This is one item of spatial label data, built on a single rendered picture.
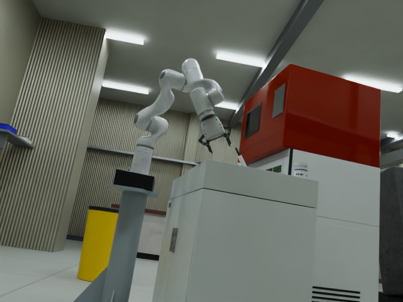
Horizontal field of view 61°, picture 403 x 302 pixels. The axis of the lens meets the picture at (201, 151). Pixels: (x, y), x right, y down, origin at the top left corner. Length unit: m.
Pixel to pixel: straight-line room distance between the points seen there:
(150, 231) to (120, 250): 4.90
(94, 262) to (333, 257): 2.35
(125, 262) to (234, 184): 0.87
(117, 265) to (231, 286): 0.78
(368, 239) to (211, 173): 1.26
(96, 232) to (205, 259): 2.24
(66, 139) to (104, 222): 2.94
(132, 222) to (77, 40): 5.33
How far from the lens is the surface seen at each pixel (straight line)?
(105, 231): 3.72
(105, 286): 2.25
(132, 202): 2.18
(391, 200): 4.76
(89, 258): 3.79
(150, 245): 7.07
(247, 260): 1.72
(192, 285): 1.65
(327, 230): 2.34
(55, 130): 6.50
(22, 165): 6.52
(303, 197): 1.86
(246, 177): 1.72
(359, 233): 2.49
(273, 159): 2.44
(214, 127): 1.63
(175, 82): 2.06
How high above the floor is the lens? 0.60
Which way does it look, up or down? 14 degrees up
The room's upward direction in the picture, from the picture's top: 8 degrees clockwise
